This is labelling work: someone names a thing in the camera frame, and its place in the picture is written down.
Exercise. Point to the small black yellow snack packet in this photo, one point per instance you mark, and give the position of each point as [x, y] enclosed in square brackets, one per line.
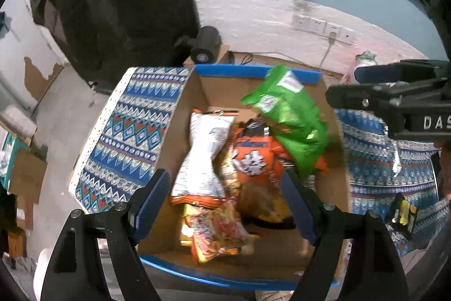
[401, 216]

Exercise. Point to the long yellow patterned snack packet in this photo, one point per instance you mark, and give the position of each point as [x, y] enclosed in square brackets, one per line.
[215, 230]

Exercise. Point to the white wall socket strip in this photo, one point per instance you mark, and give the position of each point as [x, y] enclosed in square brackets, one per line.
[317, 26]

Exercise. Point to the white snack packet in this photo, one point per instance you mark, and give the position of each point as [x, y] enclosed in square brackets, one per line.
[201, 160]

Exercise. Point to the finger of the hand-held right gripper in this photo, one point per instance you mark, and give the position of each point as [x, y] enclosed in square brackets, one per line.
[366, 96]
[387, 72]

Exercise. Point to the red white bag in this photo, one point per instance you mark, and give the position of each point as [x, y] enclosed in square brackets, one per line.
[352, 73]

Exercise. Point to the blue patterned blanket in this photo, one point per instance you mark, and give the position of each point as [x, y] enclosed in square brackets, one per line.
[134, 131]

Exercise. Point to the flat cardboard piece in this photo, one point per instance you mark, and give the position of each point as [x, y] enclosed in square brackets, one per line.
[26, 177]

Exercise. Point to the orange snack packet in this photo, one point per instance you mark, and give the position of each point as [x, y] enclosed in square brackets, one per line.
[257, 160]

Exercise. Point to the dark cloth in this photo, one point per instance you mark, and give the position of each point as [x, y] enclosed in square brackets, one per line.
[123, 4]

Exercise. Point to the green snack bag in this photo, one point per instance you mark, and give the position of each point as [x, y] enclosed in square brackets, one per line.
[292, 117]

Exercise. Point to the blue-edged cardboard box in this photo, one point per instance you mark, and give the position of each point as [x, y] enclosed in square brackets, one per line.
[274, 253]

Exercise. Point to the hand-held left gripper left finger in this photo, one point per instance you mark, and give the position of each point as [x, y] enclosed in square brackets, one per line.
[151, 206]

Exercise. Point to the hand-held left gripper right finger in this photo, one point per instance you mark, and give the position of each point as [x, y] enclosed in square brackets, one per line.
[299, 206]

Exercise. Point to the black round device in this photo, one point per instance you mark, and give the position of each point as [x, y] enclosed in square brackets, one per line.
[204, 47]

